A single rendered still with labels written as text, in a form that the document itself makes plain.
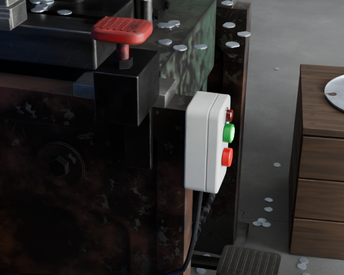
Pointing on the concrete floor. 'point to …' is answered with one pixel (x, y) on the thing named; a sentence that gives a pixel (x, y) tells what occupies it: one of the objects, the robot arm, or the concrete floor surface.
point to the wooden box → (322, 171)
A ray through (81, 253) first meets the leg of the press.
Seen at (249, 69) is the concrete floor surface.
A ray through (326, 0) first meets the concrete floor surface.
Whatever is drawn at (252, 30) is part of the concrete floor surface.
